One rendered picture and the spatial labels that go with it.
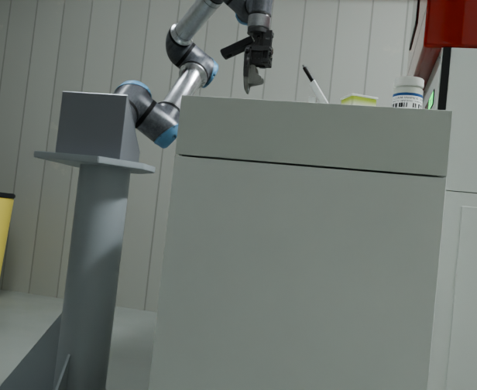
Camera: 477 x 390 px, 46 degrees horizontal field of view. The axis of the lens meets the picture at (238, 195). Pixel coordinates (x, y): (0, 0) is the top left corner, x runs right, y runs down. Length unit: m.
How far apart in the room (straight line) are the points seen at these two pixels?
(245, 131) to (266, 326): 0.45
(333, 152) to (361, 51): 2.58
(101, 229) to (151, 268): 2.16
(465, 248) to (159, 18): 3.03
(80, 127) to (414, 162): 1.02
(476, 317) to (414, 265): 0.42
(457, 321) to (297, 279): 0.54
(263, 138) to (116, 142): 0.58
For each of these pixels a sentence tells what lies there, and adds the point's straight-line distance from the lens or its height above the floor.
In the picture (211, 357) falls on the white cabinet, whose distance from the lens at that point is 1.36.
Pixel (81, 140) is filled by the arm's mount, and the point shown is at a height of 0.87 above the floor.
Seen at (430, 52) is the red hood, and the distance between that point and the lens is 1.77.
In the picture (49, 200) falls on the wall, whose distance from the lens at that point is 4.25.
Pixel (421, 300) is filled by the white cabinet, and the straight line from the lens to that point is 1.30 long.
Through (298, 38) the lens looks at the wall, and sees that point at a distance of 3.90.
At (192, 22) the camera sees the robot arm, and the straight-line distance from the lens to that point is 2.15.
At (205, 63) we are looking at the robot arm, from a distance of 2.27.
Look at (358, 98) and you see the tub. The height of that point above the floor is 1.02.
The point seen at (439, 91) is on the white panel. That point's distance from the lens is 1.69.
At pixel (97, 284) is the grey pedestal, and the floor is 0.44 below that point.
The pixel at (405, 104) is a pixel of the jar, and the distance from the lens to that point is 1.40.
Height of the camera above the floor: 0.68
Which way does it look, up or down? 3 degrees up
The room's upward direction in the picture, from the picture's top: 6 degrees clockwise
